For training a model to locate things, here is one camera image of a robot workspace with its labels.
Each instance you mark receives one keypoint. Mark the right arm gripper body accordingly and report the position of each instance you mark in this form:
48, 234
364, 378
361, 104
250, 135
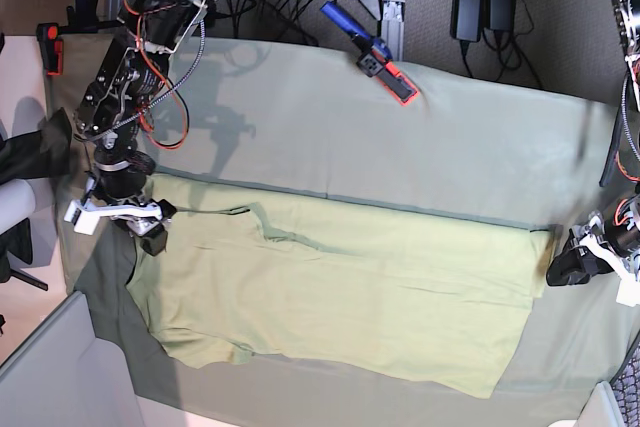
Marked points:
120, 196

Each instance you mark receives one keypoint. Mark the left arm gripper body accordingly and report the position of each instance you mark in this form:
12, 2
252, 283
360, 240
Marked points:
604, 246

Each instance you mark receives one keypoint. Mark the light green T-shirt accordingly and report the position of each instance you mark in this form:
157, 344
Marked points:
416, 297

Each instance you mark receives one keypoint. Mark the robot arm at left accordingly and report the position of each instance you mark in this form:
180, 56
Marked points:
626, 13

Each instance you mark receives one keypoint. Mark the robot arm at right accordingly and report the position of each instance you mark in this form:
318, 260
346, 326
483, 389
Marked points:
132, 79

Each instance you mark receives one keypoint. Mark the dark cloth hanging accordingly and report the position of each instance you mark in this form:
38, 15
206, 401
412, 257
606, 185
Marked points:
39, 154

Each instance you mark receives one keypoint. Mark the white cylinder roll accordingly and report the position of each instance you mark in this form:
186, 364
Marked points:
17, 203

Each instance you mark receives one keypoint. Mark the patterned chair corner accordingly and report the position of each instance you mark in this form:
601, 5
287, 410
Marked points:
626, 385

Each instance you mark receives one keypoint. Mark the grey-green table cloth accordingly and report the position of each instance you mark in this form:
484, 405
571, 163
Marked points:
306, 120

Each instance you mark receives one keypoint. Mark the grey white bin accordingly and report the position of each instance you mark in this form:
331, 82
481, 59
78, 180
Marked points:
64, 375

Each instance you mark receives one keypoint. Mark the blue orange bar clamp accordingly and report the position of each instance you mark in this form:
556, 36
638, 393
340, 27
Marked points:
375, 59

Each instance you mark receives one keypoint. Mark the black power brick pair left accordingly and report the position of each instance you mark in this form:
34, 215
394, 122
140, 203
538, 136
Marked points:
466, 20

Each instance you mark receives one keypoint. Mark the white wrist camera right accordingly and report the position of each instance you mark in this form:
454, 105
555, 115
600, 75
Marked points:
83, 217

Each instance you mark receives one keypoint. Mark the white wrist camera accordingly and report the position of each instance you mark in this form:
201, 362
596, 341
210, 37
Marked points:
628, 292
83, 217

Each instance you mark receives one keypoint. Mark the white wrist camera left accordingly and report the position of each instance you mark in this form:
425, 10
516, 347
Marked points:
628, 292

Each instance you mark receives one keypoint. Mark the aluminium frame post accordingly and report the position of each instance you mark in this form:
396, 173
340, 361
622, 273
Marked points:
392, 26

